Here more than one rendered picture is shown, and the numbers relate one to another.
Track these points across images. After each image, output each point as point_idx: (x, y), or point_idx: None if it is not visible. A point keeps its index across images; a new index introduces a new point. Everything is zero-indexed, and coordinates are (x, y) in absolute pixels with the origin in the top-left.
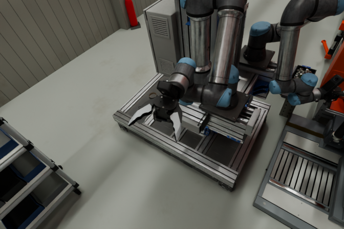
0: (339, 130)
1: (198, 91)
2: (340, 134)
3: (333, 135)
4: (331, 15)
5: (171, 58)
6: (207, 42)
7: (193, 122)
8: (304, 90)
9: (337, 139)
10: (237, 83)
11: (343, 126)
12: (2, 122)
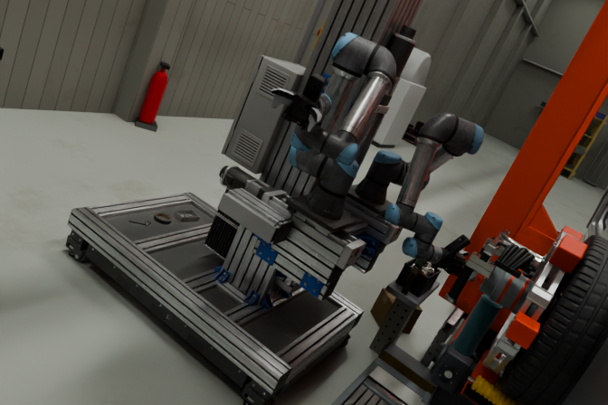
0: (454, 284)
1: (325, 132)
2: (454, 291)
3: (447, 295)
4: (468, 150)
5: (263, 134)
6: (339, 108)
7: (269, 221)
8: (425, 230)
9: (450, 300)
10: (352, 180)
11: (460, 277)
12: (0, 57)
